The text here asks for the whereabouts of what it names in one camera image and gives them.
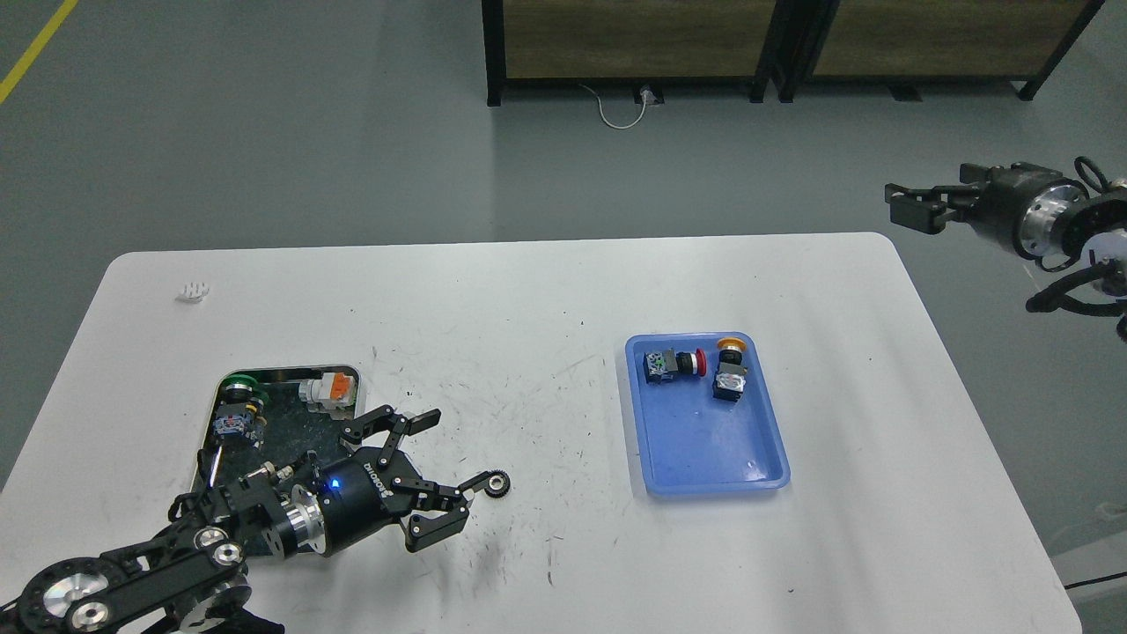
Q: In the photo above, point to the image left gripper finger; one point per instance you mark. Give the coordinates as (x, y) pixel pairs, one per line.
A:
(430, 512)
(385, 419)

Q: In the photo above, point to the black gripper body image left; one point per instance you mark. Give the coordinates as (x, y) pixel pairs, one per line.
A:
(352, 499)

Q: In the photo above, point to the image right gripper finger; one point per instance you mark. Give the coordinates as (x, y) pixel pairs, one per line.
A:
(982, 176)
(930, 210)

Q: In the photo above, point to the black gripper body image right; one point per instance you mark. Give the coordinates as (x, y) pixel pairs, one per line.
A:
(1024, 209)

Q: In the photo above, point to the silver metal tray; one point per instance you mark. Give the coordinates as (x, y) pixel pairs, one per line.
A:
(297, 446)

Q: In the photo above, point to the blue plastic tray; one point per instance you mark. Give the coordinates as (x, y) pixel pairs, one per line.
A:
(690, 444)

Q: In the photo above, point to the small white plastic clip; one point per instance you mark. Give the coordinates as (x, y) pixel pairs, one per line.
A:
(193, 294)

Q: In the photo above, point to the orange white switch module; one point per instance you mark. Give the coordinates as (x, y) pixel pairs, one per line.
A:
(333, 394)

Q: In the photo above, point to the green push button switch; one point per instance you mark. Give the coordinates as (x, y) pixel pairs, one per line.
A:
(238, 416)

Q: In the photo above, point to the wooden cabinet right black frame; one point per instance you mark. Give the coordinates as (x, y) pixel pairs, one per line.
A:
(903, 45)

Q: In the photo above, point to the wooden cabinet black frame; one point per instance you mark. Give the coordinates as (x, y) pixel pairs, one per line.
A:
(654, 44)
(903, 45)

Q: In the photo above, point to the yellow push button switch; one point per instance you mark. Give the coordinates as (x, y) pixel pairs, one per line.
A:
(731, 374)

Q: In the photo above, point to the wooden cabinet left black frame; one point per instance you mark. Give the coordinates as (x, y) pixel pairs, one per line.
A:
(654, 44)

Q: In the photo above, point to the red push button switch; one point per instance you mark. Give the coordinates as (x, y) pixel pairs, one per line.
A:
(663, 366)

